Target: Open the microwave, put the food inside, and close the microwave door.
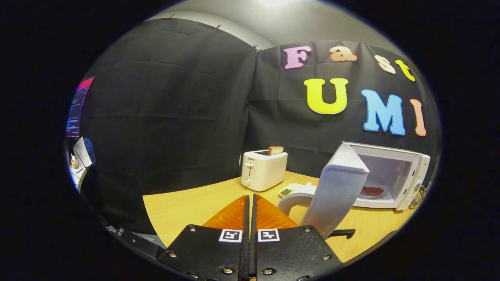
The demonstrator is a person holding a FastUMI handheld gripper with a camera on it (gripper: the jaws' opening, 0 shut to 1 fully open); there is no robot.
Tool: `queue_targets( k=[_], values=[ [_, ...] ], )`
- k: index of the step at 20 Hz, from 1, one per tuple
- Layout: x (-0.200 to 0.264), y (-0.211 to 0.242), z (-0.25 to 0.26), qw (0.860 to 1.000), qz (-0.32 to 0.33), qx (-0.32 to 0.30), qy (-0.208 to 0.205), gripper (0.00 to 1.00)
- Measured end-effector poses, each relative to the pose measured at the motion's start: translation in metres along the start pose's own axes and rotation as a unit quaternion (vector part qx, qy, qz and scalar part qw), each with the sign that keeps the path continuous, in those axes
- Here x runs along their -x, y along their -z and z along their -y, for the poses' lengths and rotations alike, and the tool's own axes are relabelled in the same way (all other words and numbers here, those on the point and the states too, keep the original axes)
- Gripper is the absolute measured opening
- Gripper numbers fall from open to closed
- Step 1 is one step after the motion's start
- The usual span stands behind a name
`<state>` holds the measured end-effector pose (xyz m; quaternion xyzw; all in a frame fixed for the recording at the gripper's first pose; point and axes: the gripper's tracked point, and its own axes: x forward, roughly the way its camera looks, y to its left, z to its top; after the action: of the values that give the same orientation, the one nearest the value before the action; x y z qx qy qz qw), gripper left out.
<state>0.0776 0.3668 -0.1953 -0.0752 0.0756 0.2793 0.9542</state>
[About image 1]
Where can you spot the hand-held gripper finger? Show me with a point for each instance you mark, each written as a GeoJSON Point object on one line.
{"type": "Point", "coordinates": [246, 242]}
{"type": "Point", "coordinates": [254, 246]}

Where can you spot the white toaster oven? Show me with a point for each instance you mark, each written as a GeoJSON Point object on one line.
{"type": "Point", "coordinates": [340, 187]}

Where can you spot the reddish brown meat strip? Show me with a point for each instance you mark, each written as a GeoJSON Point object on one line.
{"type": "Point", "coordinates": [373, 191]}

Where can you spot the cream bread toaster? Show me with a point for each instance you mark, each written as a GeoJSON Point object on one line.
{"type": "Point", "coordinates": [265, 171]}

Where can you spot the white divided dish with beans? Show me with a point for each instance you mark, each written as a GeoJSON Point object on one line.
{"type": "Point", "coordinates": [286, 192]}

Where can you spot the toast slice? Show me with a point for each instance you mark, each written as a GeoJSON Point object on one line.
{"type": "Point", "coordinates": [275, 150]}

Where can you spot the dark flat device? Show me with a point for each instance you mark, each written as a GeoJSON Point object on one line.
{"type": "Point", "coordinates": [140, 244]}

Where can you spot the black backdrop cloth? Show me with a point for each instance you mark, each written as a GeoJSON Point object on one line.
{"type": "Point", "coordinates": [164, 117]}

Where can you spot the white paper sheet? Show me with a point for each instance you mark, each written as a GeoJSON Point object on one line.
{"type": "Point", "coordinates": [83, 154]}

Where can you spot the computer monitor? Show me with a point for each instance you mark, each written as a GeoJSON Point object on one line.
{"type": "Point", "coordinates": [78, 109]}

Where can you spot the ceiling light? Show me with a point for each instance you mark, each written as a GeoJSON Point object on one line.
{"type": "Point", "coordinates": [275, 2]}

